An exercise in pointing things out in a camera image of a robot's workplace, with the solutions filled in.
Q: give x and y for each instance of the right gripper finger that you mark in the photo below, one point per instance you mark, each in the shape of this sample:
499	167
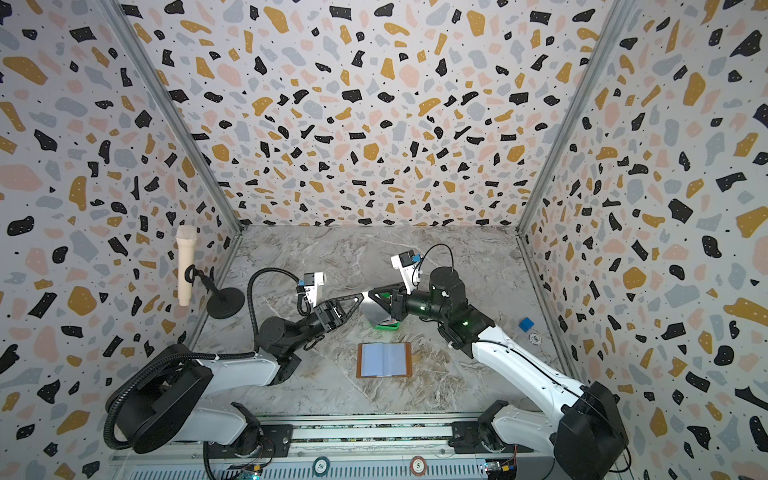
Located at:
377	313
387	291

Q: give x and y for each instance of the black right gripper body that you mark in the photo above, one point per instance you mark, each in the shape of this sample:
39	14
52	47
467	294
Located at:
426	307

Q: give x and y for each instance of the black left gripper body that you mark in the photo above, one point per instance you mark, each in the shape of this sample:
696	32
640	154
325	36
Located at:
325	319

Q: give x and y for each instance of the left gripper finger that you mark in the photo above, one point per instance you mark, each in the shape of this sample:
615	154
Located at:
342	315
354	300

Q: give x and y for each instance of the green plastic card tray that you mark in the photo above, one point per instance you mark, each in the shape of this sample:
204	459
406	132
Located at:
387	304

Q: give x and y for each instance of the brown leather card holder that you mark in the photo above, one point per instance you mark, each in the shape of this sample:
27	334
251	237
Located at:
384	360

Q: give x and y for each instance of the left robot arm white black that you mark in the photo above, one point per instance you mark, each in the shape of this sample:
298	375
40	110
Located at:
161	402

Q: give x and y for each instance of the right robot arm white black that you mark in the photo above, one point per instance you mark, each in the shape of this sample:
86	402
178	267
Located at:
578	425

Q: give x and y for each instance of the black microphone stand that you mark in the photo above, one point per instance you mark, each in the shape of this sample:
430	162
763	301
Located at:
223	303

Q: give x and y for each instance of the blue cube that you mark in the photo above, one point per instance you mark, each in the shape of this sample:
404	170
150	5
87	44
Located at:
526	324

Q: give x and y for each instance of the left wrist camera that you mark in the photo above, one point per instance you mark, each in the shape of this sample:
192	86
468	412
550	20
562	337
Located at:
308	291

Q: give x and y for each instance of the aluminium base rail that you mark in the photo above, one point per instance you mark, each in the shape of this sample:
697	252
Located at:
401	446

